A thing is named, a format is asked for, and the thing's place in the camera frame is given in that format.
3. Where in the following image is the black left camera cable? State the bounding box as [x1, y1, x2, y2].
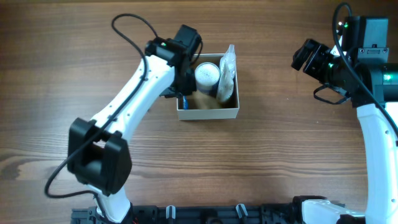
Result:
[44, 12, 205, 224]

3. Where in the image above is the dark blue spray bottle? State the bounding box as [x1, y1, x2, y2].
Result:
[220, 44, 236, 79]

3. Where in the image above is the white cardboard box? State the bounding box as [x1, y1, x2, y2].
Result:
[177, 54, 240, 120]

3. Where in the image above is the blue white toothbrush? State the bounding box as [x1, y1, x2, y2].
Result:
[182, 96, 189, 110]

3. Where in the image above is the white cream tube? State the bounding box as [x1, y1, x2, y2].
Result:
[216, 57, 236, 104]

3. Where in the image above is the black right camera cable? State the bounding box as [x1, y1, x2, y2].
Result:
[331, 2, 398, 138]

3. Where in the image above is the black camera cable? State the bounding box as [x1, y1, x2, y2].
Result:
[44, 12, 205, 224]
[331, 2, 398, 138]

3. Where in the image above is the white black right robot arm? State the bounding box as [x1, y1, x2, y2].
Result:
[291, 16, 397, 223]

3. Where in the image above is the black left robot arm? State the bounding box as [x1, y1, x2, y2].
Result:
[67, 25, 203, 223]

